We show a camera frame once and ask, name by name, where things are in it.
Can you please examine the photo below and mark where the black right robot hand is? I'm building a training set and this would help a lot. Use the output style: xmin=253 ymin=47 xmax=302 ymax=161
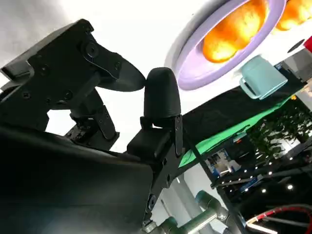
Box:
xmin=0 ymin=19 xmax=183 ymax=234

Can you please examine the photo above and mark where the green cloth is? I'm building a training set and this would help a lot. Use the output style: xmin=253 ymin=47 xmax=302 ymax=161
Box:
xmin=177 ymin=97 xmax=291 ymax=169

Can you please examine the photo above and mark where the lilac plate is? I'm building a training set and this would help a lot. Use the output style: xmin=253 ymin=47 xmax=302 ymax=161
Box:
xmin=164 ymin=0 xmax=287 ymax=91

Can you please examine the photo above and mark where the black cloth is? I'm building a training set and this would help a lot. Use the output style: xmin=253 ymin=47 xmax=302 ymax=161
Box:
xmin=181 ymin=82 xmax=308 ymax=156

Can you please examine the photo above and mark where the black truss with lights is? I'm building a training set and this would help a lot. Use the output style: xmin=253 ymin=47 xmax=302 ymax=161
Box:
xmin=211 ymin=143 xmax=312 ymax=195

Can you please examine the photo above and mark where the green leafy plant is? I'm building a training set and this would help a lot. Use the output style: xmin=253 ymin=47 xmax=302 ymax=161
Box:
xmin=248 ymin=97 xmax=312 ymax=166

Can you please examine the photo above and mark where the pale green mug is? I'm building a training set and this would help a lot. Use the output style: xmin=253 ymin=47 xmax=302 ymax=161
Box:
xmin=238 ymin=55 xmax=289 ymax=100

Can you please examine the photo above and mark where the black round table grommet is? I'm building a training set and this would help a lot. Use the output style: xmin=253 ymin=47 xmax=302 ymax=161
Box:
xmin=287 ymin=40 xmax=307 ymax=53

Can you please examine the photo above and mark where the red box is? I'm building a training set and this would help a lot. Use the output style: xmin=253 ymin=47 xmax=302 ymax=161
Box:
xmin=303 ymin=36 xmax=312 ymax=53

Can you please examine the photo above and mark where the red hose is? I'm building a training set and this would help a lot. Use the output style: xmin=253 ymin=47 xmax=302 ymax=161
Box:
xmin=246 ymin=206 xmax=312 ymax=230

